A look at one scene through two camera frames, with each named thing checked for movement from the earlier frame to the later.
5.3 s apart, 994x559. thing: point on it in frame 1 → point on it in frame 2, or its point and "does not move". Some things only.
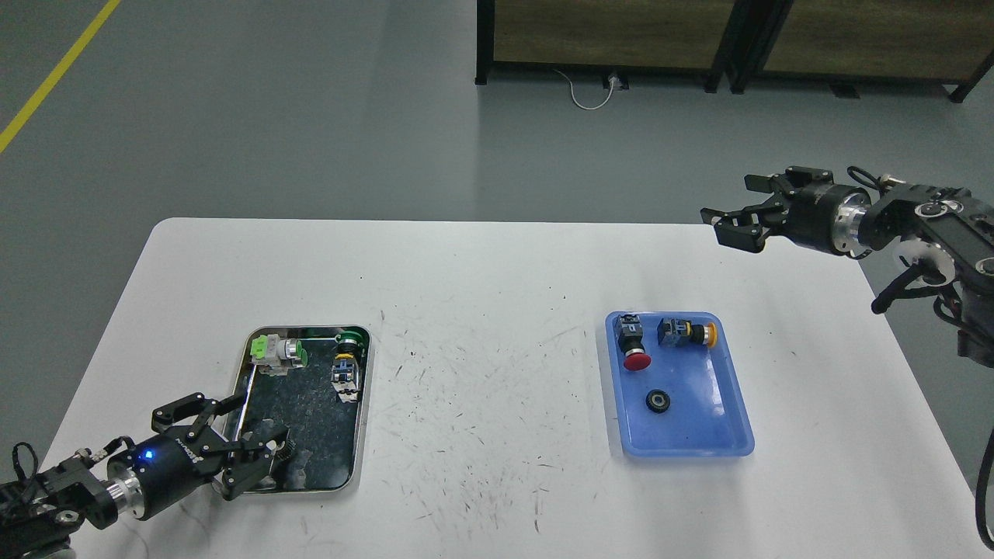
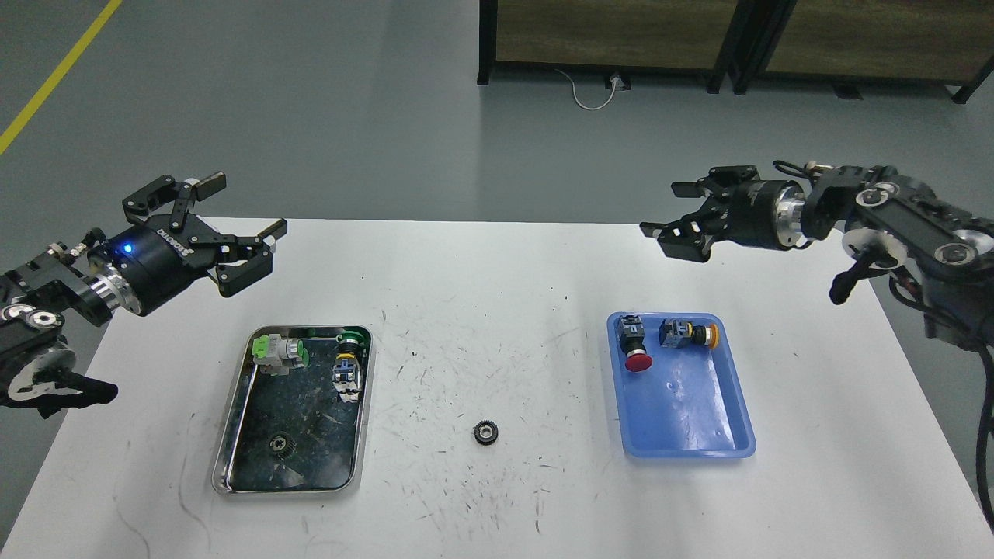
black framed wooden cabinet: x=693 y=37 does not move
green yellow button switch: x=345 y=373 does not move
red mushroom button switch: x=629 y=330 does not move
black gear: x=658 y=401 → x=485 y=432
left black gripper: x=159 y=472 → x=150 y=265
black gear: x=287 y=451 does not move
